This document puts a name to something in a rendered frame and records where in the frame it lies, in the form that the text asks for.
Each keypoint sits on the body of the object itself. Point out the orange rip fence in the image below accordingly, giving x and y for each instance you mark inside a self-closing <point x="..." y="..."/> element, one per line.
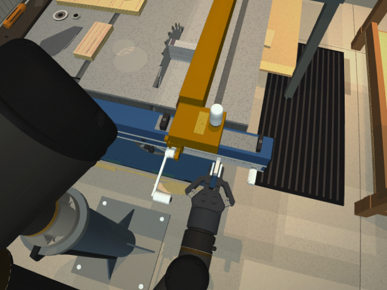
<point x="205" y="60"/>

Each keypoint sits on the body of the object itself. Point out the light wood plank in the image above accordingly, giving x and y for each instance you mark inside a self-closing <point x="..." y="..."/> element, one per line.
<point x="281" y="54"/>

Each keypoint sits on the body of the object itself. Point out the black ribbed floor mat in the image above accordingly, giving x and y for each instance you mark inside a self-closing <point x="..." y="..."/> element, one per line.
<point x="302" y="136"/>

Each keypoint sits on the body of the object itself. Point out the white fence knob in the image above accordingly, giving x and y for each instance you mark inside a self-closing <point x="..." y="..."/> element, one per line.
<point x="216" y="116"/>

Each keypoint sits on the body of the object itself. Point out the white lock lever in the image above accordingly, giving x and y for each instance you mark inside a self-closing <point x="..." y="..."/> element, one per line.
<point x="161" y="175"/>

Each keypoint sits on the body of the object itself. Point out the dark grey green beam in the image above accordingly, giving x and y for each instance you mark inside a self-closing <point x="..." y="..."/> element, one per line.
<point x="311" y="48"/>

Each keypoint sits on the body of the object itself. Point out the small light wood block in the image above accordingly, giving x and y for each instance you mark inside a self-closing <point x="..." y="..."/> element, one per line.
<point x="269" y="38"/>

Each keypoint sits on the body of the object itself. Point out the grey and blue table saw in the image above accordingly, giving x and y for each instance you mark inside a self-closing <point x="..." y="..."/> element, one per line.
<point x="130" y="75"/>

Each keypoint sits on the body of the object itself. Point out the grey setup bar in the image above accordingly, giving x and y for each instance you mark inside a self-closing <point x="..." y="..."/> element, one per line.
<point x="182" y="49"/>

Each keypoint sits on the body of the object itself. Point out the light plywood sheet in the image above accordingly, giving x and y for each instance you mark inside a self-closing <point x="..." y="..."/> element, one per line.
<point x="106" y="4"/>

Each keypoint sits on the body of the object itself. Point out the black rail clamp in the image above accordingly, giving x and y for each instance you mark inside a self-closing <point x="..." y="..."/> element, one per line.
<point x="164" y="121"/>
<point x="259" y="145"/>

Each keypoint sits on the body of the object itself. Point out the grey hex nut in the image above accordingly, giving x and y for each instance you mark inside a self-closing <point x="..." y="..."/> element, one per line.
<point x="75" y="15"/>

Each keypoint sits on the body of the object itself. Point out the dark grey riving knife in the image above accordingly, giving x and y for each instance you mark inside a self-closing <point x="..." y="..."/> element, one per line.
<point x="62" y="39"/>

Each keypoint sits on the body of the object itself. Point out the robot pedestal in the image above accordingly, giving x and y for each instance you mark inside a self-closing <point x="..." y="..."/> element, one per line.
<point x="99" y="232"/>

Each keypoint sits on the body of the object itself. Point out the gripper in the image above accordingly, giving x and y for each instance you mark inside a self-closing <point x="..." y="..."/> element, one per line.
<point x="205" y="211"/>

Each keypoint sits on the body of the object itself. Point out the white rail end knob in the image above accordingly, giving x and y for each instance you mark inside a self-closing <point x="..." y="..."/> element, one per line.
<point x="251" y="177"/>

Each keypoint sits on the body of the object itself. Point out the black clamp screw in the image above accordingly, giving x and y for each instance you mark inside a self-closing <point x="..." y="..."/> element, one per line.
<point x="148" y="148"/>

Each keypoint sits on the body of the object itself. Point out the grey round disc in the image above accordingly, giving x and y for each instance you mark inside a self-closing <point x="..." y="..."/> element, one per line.
<point x="130" y="56"/>

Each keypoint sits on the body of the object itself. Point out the grey round flange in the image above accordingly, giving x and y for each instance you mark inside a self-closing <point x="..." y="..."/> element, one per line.
<point x="60" y="15"/>

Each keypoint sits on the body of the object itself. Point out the brown wooden rack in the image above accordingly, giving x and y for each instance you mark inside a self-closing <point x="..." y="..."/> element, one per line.
<point x="376" y="90"/>

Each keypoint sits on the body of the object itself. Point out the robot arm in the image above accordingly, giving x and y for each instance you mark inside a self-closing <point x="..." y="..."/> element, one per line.
<point x="45" y="127"/>

